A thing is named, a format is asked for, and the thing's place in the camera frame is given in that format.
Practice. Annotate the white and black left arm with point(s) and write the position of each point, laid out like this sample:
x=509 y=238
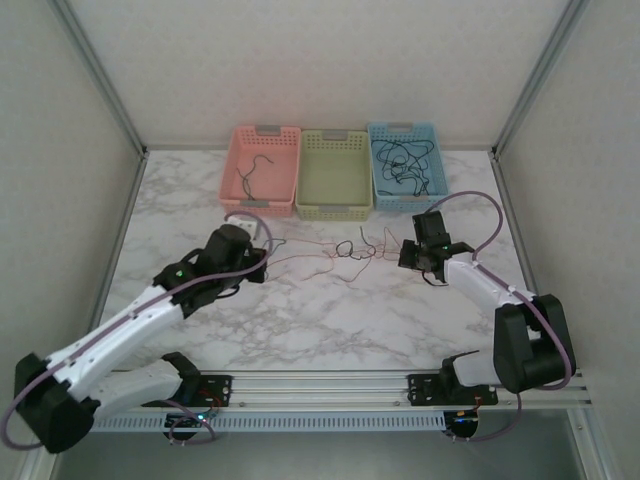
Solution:
x=115 y=337

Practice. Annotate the green perforated plastic basket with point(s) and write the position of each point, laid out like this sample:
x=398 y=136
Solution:
x=332 y=175

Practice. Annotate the aluminium frame post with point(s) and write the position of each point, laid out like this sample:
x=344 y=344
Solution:
x=545 y=65
x=102 y=65

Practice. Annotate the small controller board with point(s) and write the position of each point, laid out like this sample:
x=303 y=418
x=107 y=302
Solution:
x=462 y=419
x=190 y=420

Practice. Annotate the pink perforated plastic basket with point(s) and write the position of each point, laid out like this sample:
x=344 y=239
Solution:
x=270 y=185

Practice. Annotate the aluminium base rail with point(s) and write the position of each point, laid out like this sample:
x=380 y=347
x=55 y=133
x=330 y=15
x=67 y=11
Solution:
x=320 y=387

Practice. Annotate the blue perforated plastic basket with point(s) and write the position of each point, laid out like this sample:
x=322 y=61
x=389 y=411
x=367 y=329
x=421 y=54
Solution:
x=440 y=165

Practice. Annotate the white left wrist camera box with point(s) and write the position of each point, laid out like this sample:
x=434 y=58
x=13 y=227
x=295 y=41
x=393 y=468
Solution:
x=247 y=227

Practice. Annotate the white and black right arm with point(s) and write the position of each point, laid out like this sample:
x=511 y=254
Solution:
x=480 y=282

